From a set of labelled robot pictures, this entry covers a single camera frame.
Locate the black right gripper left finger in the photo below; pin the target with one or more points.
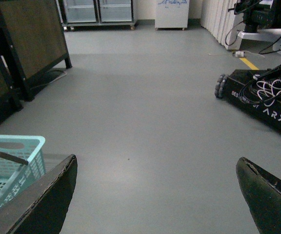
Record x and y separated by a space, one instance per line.
42 207

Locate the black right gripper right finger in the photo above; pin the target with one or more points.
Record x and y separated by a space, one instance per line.
262 193

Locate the light blue plastic basket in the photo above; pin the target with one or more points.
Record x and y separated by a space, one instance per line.
16 177

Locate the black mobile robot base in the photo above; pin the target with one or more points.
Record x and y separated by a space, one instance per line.
257 92

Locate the dark wooden display stand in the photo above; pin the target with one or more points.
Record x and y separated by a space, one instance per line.
32 42

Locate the white folding partition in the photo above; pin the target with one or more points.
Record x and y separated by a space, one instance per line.
218 18

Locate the glass door refrigerator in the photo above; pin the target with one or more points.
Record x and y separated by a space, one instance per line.
84 13

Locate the white chest freezer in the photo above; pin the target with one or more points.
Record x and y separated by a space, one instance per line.
171 14

